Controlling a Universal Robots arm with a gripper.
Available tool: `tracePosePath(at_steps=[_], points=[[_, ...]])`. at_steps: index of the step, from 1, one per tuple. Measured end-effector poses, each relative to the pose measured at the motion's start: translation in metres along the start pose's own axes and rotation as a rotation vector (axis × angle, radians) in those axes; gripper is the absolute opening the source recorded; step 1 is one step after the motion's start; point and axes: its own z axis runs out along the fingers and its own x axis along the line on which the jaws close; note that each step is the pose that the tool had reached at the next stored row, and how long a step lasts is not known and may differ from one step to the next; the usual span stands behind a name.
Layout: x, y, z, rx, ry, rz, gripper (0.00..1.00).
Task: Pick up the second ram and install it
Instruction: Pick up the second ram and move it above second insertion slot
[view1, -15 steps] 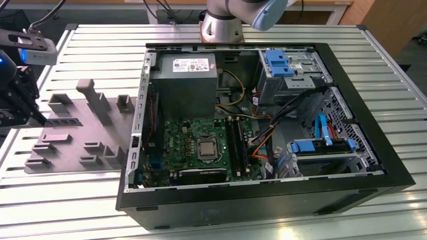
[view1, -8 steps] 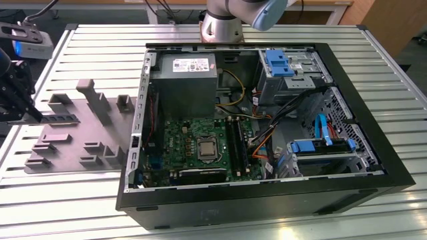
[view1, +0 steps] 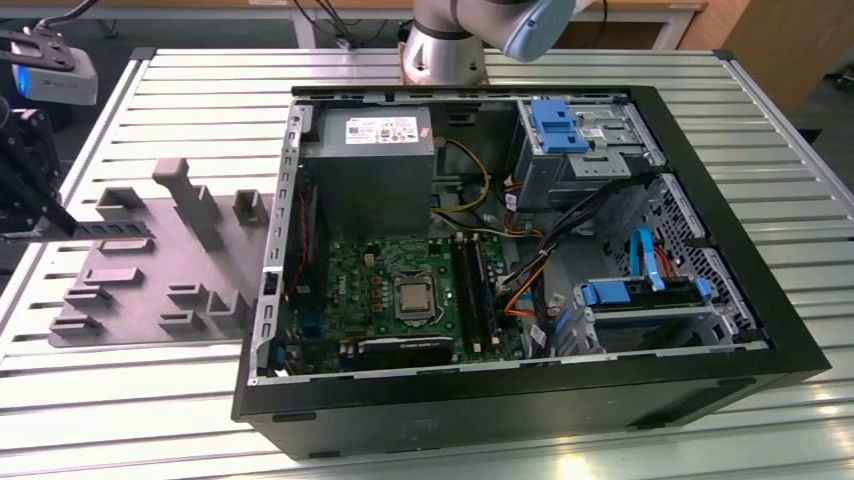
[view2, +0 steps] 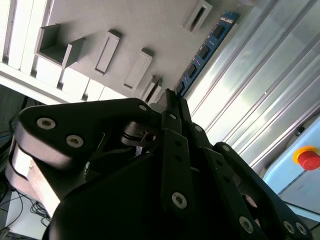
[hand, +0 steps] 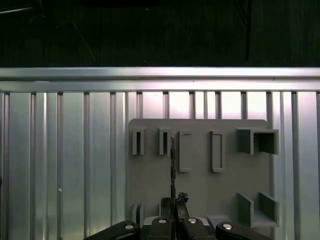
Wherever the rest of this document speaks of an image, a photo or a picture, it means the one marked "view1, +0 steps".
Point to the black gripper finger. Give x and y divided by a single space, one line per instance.
60 217

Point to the empty black RAM slot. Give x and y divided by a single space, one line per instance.
467 300

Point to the grey parts rack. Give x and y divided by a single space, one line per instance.
167 260

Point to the green motherboard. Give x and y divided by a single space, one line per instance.
353 265

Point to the grey power supply unit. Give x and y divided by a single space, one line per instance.
367 190

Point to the silver CPU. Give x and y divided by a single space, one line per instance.
415 298

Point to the black graphics card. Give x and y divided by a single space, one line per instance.
400 352

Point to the black open PC case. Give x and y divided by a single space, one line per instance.
467 415

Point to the blue plastic drive latch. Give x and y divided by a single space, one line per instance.
556 130

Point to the metal optical drive cage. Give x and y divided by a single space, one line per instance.
594 167

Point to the hard disk in blue carrier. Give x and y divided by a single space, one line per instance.
607 292

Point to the metal disk bay cage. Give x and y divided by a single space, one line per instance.
654 311

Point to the wooden cabinet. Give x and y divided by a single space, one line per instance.
767 50

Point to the black office chair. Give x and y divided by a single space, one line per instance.
843 80

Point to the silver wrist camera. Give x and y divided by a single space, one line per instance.
60 85

